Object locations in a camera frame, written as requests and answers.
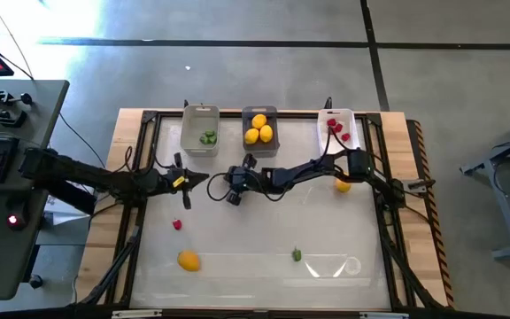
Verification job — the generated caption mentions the blue grey metal stand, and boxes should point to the blue grey metal stand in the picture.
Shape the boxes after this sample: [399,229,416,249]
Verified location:
[460,113,510,261]

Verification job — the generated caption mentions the dark grey side desk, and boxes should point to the dark grey side desk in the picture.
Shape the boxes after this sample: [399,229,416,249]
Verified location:
[0,79,101,302]

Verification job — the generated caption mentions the dark grey plastic basket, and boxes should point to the dark grey plastic basket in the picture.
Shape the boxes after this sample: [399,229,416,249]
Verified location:
[241,105,281,160]

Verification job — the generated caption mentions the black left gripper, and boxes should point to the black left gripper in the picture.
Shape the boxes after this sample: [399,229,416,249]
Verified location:
[166,152,211,211]

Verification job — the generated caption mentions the yellow black hazard strip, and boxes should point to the yellow black hazard strip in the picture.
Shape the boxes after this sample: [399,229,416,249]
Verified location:
[407,118,455,307]

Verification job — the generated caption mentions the grey arm base bracket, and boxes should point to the grey arm base bracket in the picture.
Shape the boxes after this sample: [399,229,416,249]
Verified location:
[398,178,437,194]

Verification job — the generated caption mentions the light grey plastic basket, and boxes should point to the light grey plastic basket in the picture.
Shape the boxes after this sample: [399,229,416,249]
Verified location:
[179,104,220,158]

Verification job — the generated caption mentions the black metal table frame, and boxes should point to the black metal table frame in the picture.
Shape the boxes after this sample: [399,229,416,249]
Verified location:
[76,109,449,311]

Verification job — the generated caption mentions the orange mango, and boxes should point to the orange mango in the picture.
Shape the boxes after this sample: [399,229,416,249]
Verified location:
[176,249,202,273]

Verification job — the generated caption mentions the white plastic basket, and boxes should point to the white plastic basket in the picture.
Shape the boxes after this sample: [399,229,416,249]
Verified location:
[316,107,361,156]

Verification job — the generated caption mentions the black computer mouse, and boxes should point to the black computer mouse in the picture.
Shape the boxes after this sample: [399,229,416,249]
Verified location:
[5,201,28,232]

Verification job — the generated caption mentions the white flat bracket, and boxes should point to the white flat bracket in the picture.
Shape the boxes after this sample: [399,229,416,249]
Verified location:
[111,309,163,319]
[359,311,410,319]

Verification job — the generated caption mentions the white paper sheet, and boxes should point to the white paper sheet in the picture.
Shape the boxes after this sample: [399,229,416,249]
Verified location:
[42,190,102,226]

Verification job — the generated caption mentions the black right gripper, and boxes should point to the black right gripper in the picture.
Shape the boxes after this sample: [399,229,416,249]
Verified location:
[224,153,264,206]

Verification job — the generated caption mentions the thin black floor cable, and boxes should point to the thin black floor cable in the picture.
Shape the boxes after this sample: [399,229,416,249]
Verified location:
[58,113,106,169]
[0,0,35,82]

